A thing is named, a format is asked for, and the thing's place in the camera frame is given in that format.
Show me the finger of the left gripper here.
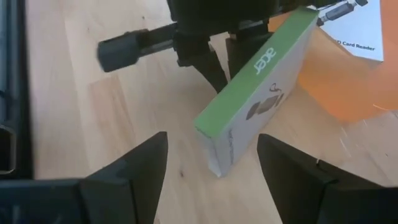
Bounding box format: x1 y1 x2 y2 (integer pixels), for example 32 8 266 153
225 30 274 80
177 42 229 93

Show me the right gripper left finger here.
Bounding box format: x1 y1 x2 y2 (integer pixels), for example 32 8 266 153
0 131 169 224

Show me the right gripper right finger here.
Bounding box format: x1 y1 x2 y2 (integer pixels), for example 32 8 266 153
256 133 398 224

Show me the orange plastic sheet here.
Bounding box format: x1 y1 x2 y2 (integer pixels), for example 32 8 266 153
267 0 398 123

